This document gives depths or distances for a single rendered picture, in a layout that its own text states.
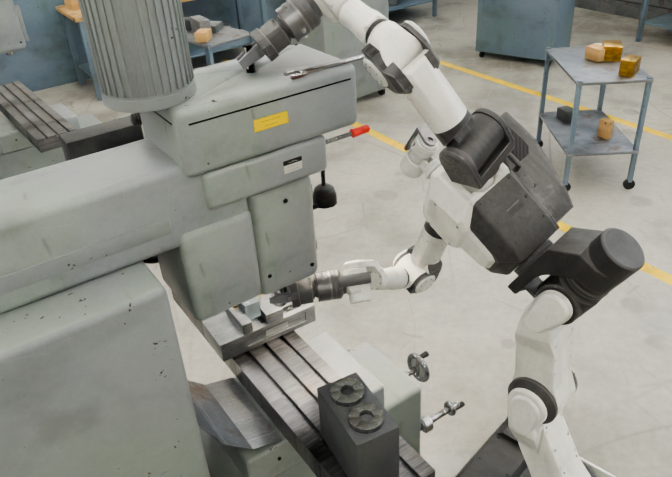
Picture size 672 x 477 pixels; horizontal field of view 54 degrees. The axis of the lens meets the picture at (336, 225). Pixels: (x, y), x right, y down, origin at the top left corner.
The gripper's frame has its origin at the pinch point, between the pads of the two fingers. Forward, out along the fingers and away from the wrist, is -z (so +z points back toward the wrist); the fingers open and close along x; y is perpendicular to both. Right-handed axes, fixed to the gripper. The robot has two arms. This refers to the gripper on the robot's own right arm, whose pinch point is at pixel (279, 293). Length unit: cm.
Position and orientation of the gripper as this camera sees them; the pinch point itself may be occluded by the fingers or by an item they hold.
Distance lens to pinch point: 191.3
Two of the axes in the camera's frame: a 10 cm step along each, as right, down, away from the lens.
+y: 0.7, 8.5, 5.2
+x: 1.7, 5.1, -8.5
